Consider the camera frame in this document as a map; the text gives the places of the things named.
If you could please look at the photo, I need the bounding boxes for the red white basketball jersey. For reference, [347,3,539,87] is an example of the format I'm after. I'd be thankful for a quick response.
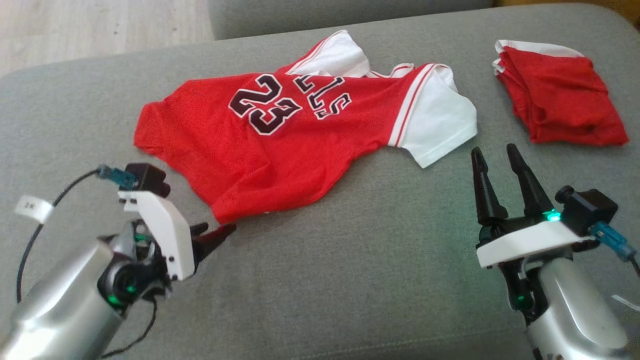
[133,29,478,225]

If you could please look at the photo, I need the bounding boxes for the right cable white tag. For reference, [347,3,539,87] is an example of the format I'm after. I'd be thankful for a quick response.
[612,294,640,314]

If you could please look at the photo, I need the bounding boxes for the left arm thin looped cable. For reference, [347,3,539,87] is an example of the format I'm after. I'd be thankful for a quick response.
[100,297,159,360]

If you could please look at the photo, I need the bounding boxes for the left cable white tag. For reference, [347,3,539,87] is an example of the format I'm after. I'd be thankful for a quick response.
[14,195,55,224]

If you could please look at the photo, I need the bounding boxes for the red shorts with white band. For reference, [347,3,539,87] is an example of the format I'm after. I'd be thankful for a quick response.
[491,39,630,147]

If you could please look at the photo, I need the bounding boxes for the cable white tag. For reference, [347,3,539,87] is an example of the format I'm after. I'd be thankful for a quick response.
[612,294,640,314]
[14,195,55,224]

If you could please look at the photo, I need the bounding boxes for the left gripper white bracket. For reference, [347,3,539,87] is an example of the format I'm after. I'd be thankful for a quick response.
[97,189,237,310]

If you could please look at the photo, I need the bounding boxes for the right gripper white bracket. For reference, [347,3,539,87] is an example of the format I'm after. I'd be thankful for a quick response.
[471,143,599,327]

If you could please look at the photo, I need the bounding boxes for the large grey fabric sofa seat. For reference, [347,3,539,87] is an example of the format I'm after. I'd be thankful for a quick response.
[0,2,640,360]

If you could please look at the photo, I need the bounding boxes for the small grey fabric sofa cushion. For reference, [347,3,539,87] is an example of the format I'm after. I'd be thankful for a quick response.
[207,0,496,41]

